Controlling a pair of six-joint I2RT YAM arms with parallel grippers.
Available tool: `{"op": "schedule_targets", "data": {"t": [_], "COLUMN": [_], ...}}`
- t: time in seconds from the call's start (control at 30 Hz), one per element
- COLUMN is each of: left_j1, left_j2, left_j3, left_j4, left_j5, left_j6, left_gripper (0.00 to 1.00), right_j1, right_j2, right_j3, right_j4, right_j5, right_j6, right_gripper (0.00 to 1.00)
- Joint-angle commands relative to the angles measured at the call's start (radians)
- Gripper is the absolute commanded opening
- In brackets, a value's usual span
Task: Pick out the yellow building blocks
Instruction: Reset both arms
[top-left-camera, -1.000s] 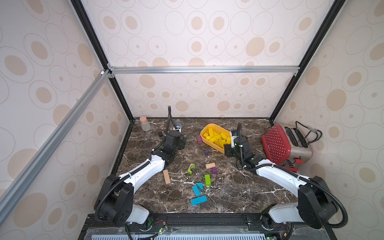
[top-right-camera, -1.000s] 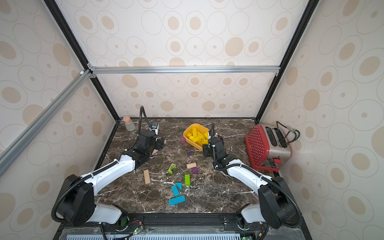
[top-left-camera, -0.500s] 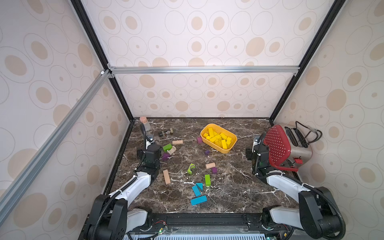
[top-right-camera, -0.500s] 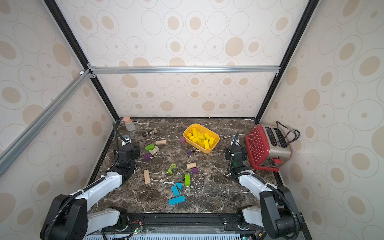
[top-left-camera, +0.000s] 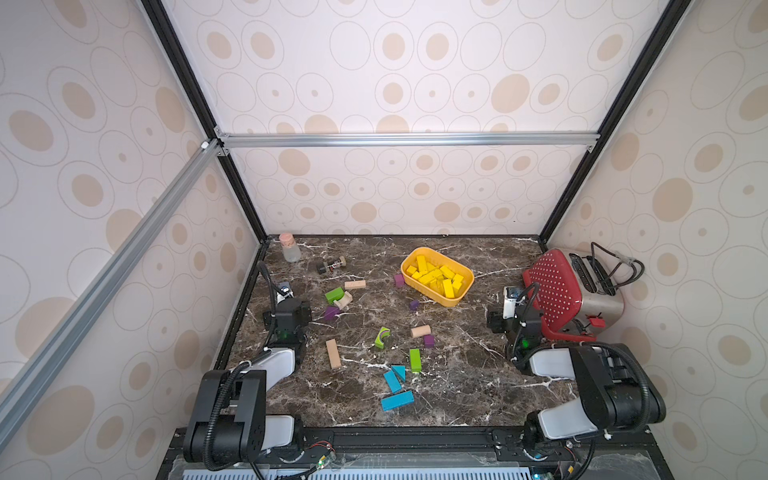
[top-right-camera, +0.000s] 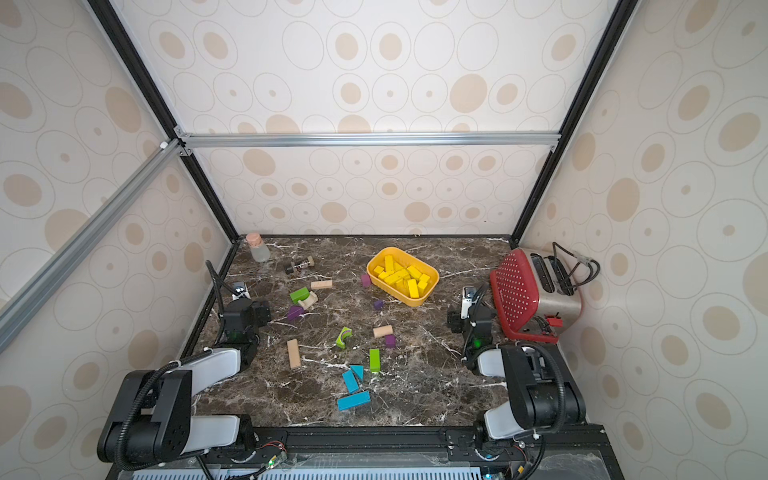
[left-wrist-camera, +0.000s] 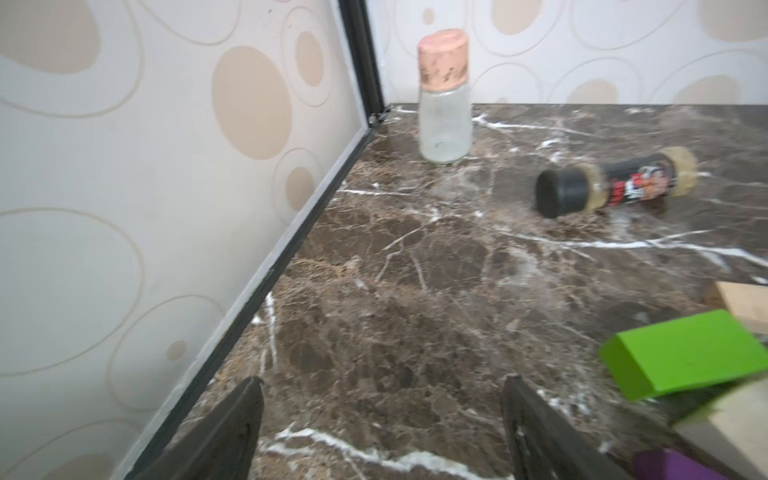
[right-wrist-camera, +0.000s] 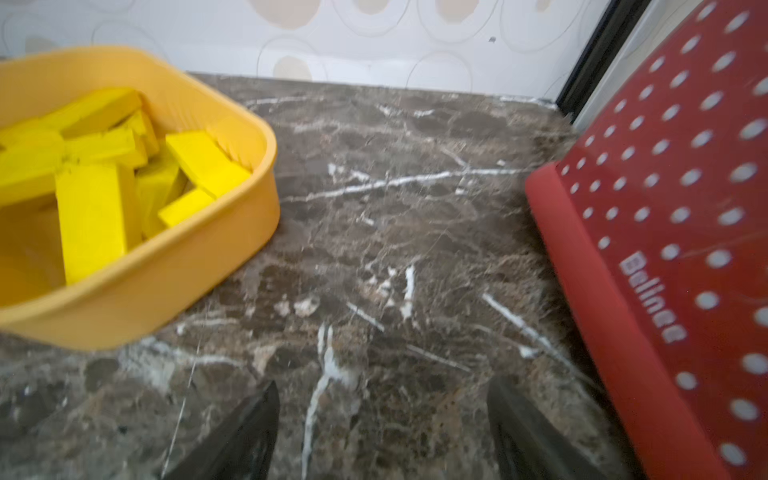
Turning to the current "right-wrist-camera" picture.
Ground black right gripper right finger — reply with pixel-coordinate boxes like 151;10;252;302
487;376;605;479

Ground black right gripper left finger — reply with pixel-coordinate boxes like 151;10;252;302
165;381;281;480

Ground long yellow block pair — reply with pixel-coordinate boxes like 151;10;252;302
55;163;142;284

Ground yellow blocks near bowl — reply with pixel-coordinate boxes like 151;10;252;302
1;128;148;207

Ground yellow plastic bowl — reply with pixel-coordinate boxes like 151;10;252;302
1;46;280;351

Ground black metal frame post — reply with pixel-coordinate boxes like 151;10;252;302
555;0;650;123

